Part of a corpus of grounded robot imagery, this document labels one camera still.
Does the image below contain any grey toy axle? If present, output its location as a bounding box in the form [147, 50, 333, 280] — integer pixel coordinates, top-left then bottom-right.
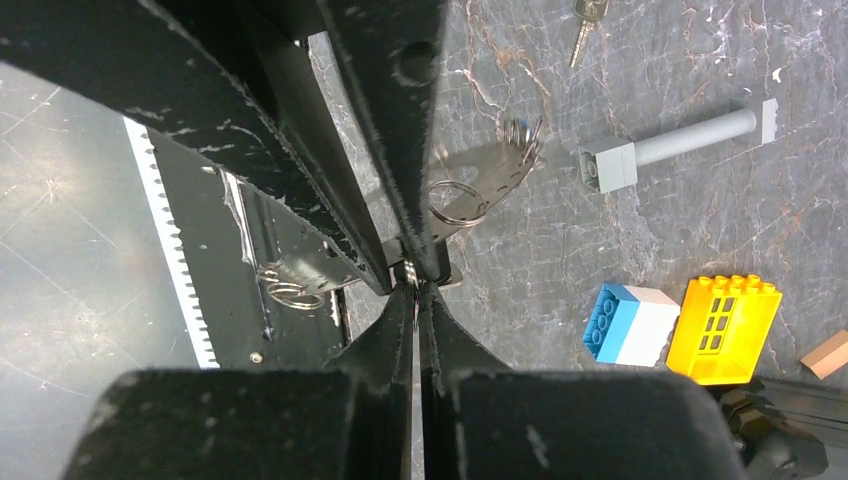
[578, 98, 779, 194]

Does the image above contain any white and blue brick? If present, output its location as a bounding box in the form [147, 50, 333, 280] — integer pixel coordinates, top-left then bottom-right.
[582, 283, 681, 368]

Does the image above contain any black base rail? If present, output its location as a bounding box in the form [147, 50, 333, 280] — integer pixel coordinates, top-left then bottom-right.
[124, 119, 351, 371]

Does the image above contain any green key tag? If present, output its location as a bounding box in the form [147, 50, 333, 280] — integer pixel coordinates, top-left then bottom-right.
[569, 0, 609, 69]

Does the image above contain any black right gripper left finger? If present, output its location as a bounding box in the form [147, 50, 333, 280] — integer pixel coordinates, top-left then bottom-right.
[64, 283, 416, 479]

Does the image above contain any silver key with ring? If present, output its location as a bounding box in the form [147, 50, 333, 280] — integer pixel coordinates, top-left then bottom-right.
[380, 238, 465, 293]

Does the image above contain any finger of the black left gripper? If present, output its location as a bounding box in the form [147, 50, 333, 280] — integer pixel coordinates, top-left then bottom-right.
[318, 1, 448, 280]
[1, 1, 391, 294]

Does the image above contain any yellow window brick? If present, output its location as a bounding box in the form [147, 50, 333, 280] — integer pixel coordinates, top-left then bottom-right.
[665, 275, 782, 386]

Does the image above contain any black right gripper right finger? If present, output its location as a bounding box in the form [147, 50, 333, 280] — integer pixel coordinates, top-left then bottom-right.
[418, 284, 745, 479]

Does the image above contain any tan wooden block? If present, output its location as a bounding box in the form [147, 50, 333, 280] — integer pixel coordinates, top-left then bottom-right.
[800, 330, 847, 379]

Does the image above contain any perforated metal ring plate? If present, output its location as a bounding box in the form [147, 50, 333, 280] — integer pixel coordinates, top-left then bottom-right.
[254, 115, 546, 313]

